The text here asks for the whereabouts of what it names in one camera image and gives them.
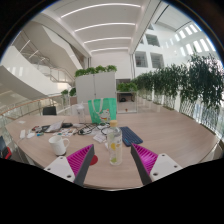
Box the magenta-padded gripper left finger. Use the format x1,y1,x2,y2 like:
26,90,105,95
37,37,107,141
43,143,96,188

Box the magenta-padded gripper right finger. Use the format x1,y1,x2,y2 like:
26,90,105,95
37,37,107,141
130,143,184,186

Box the clear drink bottle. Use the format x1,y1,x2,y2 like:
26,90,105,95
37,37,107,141
107,119,123,166

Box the white ceramic mug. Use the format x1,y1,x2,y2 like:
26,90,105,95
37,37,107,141
48,134,71,157

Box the colourful sticker sheet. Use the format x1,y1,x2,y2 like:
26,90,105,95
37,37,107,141
58,128,79,138

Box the dark blue keyboard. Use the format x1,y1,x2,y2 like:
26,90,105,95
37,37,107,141
119,125,144,148

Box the white paper card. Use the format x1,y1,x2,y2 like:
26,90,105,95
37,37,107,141
92,133,108,144

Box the clear plastic tumbler with lid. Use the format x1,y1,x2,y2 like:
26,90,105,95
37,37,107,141
75,102,87,124

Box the black office chair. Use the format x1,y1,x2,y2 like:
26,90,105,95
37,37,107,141
42,105,58,117

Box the green tote bag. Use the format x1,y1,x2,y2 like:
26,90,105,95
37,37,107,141
87,97,118,125

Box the small potted plants planter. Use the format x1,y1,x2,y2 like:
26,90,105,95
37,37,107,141
60,87,77,105

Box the glass shelf unit with plants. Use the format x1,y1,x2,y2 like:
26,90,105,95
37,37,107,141
115,82,139,115

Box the white cabinet topped with plants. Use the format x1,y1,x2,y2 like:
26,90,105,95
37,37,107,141
73,64,118,104

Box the row of potted trees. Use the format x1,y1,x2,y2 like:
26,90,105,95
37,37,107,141
131,53,224,134

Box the ceiling light strips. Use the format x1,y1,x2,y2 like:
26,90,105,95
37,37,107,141
59,2,143,54

